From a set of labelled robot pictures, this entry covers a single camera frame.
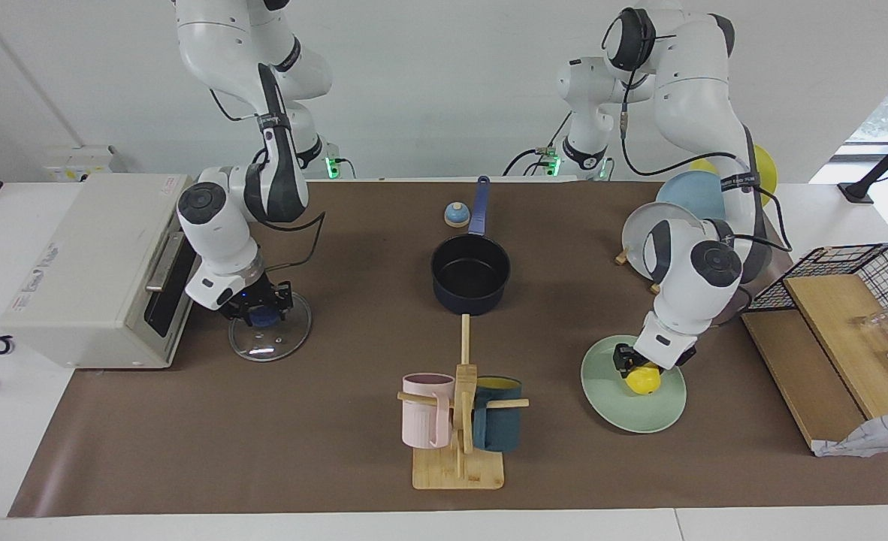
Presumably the pink mug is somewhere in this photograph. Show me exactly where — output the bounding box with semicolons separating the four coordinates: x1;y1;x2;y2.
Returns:
401;373;457;450

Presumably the brown table mat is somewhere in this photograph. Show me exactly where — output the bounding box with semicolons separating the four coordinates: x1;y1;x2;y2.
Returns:
8;180;888;518

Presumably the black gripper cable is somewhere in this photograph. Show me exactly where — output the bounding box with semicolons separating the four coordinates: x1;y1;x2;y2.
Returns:
619;75;795;253
210;89;327;273

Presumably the dark teal mug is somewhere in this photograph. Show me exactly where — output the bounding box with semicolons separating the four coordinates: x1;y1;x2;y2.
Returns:
472;376;524;453

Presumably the light blue plate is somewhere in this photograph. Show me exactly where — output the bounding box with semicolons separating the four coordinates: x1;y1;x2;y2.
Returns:
655;171;729;223

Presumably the wooden plate rack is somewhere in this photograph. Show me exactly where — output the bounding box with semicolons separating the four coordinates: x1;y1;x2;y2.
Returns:
615;244;666;295

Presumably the yellow plate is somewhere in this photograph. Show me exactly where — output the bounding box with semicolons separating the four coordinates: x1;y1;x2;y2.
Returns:
688;144;779;208

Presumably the grey plate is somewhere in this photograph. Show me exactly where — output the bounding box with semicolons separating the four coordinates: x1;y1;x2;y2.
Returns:
622;201;706;282

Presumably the black left arm base cable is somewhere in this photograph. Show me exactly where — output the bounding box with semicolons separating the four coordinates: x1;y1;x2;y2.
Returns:
503;113;575;178

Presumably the light bamboo board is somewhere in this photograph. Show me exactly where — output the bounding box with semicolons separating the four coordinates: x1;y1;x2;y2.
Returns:
782;274;888;419

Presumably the wooden mug tree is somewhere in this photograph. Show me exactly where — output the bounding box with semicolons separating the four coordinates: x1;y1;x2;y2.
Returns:
397;314;530;491

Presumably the white crumpled bag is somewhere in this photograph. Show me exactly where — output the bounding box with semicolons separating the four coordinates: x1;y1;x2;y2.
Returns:
812;408;888;459

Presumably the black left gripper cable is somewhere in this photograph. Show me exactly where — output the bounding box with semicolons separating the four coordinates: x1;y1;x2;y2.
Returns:
619;75;795;253

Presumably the dark blue pot with handle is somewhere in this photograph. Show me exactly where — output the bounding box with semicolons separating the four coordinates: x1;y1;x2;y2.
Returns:
430;176;512;316

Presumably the yellow lemon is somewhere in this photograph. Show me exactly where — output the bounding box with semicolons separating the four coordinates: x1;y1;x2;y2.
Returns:
625;364;663;397

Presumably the light green plate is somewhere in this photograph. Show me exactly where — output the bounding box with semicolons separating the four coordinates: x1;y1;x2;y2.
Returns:
581;334;687;434

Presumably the wooden wire basket shelf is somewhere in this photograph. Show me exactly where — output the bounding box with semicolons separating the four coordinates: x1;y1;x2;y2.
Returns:
741;308;865;452

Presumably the beige toaster oven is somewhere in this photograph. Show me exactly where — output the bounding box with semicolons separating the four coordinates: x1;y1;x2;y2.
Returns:
0;174;223;370

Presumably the white power box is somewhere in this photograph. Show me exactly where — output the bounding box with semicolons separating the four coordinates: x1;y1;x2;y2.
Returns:
41;145;126;183

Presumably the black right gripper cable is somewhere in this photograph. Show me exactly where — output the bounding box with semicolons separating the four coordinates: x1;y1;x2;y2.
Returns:
210;89;327;273

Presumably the black camera stand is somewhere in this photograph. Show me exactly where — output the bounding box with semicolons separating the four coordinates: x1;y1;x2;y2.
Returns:
838;120;888;205

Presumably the glass lid with blue knob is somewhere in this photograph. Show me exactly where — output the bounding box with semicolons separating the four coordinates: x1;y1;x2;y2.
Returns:
227;289;313;363

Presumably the black wire basket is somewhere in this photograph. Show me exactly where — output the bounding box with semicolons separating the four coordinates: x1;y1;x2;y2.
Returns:
738;243;888;343

